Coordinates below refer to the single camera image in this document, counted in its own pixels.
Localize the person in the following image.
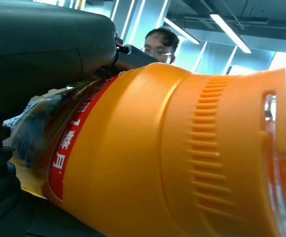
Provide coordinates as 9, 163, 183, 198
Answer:
143, 27, 180, 64

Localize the long ceiling light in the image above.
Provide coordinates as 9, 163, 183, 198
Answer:
209, 13, 252, 55
164, 17, 200, 45

